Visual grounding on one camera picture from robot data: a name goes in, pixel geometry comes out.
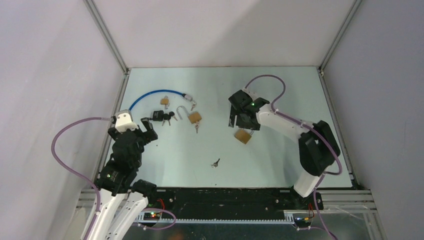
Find large brass padlock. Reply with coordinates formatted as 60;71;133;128
234;128;255;145

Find silver key pair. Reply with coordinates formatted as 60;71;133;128
194;122;200;133

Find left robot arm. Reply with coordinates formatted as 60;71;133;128
81;113;158;240

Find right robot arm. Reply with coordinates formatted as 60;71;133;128
228;88;343;209

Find black padlock with keys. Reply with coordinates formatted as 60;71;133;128
150;110;178;126

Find small brass padlock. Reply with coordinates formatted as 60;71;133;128
160;95;170;110

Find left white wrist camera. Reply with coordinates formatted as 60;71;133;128
114;109;139;133

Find keys on cable lock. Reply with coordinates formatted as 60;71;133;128
190;101;197;111

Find blue cable lock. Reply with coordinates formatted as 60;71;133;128
127;89;196;111

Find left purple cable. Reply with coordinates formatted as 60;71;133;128
51;117;115;240

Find purple cable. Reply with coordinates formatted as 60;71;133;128
245;74;343;176
51;117;115;240

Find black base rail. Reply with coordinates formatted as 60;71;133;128
153;187;324;221

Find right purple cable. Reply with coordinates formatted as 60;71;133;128
245;74;343;176

